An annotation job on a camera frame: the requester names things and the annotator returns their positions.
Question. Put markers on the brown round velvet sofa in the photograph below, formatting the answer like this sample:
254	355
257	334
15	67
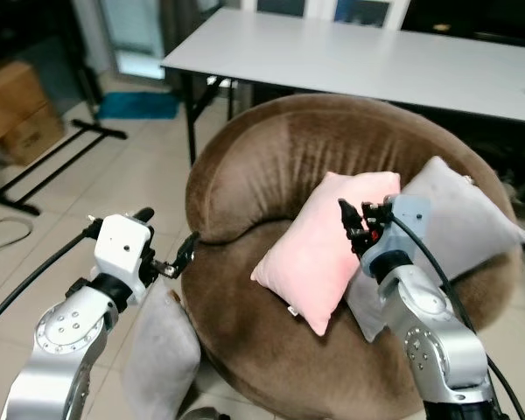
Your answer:
271	149

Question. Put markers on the glass door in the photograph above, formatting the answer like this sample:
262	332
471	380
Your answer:
133	35

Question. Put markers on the brown cardboard box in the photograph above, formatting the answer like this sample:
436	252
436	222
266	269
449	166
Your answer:
17	109

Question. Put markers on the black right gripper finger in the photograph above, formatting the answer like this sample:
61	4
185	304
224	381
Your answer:
368	213
345	219

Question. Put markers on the grey robot foot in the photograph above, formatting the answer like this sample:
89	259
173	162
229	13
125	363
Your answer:
203	414

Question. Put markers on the black metal floor stand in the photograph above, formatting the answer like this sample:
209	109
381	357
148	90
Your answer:
48	166

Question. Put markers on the white folding table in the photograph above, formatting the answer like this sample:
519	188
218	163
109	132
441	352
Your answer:
359	61

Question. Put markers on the teal floor mat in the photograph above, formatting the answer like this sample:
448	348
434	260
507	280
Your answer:
138	105

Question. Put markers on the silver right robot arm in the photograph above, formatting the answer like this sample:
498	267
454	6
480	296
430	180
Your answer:
429	332

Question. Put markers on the white chair back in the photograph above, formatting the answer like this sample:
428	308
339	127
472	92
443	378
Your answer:
372	12

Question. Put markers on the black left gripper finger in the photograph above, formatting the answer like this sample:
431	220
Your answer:
186	249
144	213

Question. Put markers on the pink pillow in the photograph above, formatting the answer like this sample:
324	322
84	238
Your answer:
319	245

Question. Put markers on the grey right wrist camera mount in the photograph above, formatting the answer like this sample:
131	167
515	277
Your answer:
401	232

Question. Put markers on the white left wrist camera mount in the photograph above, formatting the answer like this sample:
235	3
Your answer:
122	245

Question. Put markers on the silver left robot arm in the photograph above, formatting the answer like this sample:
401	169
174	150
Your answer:
61	346

